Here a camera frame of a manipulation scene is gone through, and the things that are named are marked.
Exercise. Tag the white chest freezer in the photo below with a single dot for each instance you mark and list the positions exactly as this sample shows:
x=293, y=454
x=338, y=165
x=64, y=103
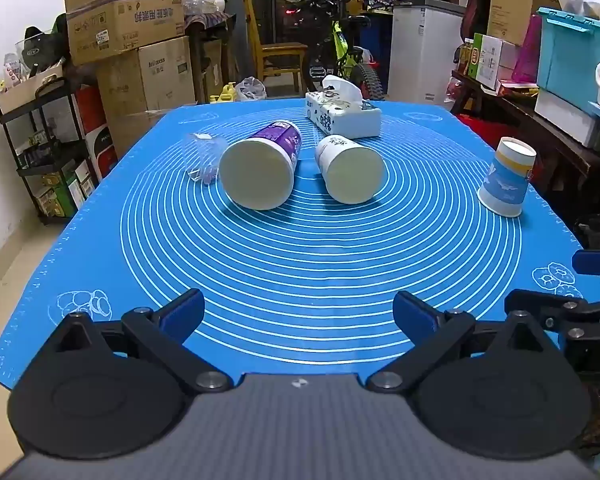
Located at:
x=422, y=55

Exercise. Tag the white paper cup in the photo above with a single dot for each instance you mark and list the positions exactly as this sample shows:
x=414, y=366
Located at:
x=352, y=172

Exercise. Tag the dark wooden side table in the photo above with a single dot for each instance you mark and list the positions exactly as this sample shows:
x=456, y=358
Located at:
x=545, y=135

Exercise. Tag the green and black bicycle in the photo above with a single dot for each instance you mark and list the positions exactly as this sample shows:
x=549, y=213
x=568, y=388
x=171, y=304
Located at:
x=342, y=50

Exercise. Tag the pink bag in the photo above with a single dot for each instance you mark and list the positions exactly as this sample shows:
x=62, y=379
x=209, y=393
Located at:
x=527, y=52

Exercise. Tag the blue and yellow paper cup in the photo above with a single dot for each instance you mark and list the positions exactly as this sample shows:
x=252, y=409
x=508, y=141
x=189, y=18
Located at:
x=505, y=185

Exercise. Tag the yellow toy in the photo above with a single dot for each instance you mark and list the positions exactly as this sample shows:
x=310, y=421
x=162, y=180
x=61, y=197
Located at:
x=223, y=94

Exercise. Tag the green and white carton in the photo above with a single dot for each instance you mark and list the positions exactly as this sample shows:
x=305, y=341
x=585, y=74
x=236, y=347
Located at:
x=492, y=62

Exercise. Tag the wooden chair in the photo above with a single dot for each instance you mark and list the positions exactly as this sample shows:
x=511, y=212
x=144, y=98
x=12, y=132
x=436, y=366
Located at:
x=280, y=52

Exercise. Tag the open brown cardboard box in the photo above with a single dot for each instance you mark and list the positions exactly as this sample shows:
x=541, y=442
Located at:
x=125, y=20

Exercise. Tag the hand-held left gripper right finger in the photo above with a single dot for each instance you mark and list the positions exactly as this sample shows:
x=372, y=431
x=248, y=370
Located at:
x=417, y=315

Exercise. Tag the blue silicone baking mat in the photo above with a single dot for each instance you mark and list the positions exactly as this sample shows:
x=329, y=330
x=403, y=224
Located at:
x=300, y=260

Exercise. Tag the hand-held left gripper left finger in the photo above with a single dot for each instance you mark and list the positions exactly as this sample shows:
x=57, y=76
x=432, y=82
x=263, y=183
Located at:
x=180, y=315

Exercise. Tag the clear plastic cup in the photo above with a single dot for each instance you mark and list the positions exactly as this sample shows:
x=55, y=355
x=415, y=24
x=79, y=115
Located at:
x=207, y=160

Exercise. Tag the small cardboard tray box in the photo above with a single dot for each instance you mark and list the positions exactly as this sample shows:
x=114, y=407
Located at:
x=27, y=87

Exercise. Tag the tall brown cardboard box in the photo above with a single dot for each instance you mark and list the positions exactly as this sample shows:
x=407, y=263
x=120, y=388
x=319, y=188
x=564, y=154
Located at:
x=517, y=0

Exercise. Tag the red and white box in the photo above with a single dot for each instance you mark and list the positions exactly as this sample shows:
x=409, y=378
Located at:
x=97, y=130

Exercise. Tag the crumpled clear plastic bag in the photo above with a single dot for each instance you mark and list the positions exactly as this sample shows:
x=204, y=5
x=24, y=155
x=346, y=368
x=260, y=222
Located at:
x=251, y=89

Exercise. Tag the purple paper cup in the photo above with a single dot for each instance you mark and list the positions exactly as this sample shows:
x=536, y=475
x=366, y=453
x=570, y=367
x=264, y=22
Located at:
x=255, y=175

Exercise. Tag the black shelf cart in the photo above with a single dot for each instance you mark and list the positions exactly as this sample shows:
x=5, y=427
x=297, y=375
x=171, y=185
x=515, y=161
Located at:
x=55, y=160

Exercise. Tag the teal plastic storage bin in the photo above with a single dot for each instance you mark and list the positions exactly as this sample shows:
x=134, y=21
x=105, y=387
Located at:
x=570, y=50

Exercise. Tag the white patterned tissue box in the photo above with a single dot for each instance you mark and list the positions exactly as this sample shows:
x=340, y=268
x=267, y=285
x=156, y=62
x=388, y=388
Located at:
x=345, y=117

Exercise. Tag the black helmet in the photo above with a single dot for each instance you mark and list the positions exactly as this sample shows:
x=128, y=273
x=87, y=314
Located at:
x=42, y=45

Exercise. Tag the white foam box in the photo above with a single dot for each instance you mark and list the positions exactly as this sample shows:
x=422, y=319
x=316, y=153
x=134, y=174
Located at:
x=565, y=115

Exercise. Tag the large brown cardboard box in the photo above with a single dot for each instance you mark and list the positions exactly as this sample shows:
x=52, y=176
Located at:
x=145, y=80

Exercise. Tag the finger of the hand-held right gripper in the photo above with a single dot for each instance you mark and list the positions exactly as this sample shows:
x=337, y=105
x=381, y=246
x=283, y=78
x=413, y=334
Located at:
x=592, y=261
x=540, y=305

